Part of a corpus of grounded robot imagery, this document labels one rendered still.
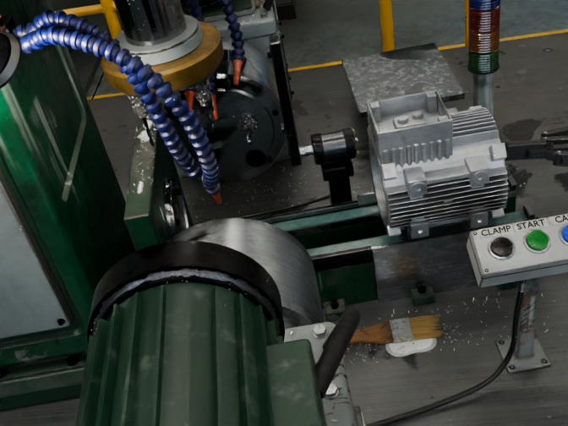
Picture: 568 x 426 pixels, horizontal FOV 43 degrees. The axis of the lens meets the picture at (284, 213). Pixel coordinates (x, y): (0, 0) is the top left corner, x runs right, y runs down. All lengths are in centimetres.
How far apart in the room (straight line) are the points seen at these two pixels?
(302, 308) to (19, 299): 47
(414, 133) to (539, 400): 46
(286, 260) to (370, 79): 88
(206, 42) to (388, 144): 33
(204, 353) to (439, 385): 70
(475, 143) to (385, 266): 26
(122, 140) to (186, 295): 138
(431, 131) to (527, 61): 92
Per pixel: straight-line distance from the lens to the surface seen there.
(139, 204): 110
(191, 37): 105
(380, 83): 175
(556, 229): 107
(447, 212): 121
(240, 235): 96
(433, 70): 178
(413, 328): 128
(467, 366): 124
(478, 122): 123
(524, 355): 125
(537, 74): 199
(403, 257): 127
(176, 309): 60
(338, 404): 76
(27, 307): 118
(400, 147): 116
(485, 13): 147
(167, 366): 57
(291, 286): 92
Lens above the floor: 177
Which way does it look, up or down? 38 degrees down
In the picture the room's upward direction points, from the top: 11 degrees counter-clockwise
